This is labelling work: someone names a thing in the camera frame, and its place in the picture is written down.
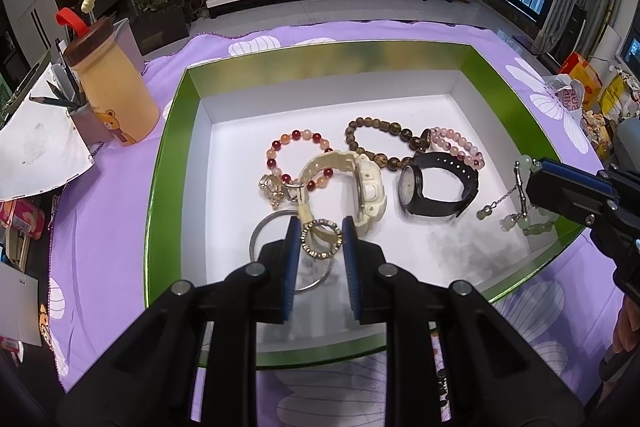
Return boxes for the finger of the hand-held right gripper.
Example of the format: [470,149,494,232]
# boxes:
[526,159,621,228]

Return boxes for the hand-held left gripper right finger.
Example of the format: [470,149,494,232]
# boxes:
[341,216,586,427]

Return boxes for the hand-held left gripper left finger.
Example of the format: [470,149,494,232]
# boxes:
[55,216,302,427]

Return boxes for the rhinestone ring bracelet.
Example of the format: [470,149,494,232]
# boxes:
[301,218,345,258]

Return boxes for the green jade chain bracelet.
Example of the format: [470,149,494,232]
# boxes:
[479,156,553,237]

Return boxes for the cream wristwatch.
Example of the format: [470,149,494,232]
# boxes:
[296,149,388,253]

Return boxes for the red bead bracelet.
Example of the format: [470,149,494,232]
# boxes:
[265,128,335,190]

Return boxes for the brown bead bracelet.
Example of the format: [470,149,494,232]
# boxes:
[344,118,426,171]

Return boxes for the green cardboard box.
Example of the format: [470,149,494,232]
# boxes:
[144,42,593,370]

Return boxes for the person's right hand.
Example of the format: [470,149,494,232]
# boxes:
[612,294,640,353]

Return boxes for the silver bangle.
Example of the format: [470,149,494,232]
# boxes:
[250,209,333,293]

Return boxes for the grey cloth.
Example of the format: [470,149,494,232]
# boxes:
[612,117,640,168]

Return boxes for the gold charm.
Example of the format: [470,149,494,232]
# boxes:
[259,173,293,209]

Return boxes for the clear plastic bag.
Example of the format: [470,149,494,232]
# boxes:
[542,74,586,112]

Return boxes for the yellow bag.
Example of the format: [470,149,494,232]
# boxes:
[597,72,631,118]

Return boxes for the black wristwatch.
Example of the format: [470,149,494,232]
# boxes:
[398,152,480,220]

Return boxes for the orange bag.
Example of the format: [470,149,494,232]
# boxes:
[557,52,603,110]

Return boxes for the purple floral cloth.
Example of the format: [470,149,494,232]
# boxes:
[47,21,626,427]

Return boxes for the purple pen holder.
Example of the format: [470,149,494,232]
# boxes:
[67,102,116,145]

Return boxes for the small bear print packet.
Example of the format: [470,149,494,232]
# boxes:
[37,302,53,345]

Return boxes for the yellow bear bottle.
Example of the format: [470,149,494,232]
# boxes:
[55,0,161,146]

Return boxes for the white board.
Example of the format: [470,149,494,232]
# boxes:
[0,263,42,348]

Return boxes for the white paper sheet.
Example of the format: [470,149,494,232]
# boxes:
[0,62,96,202]

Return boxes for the bunch of pens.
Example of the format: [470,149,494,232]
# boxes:
[29,38,88,110]

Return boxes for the potted plants in planter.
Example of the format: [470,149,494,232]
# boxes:
[127,0,193,55]

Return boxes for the pink bead bracelet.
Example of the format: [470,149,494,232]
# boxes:
[425,127,486,172]

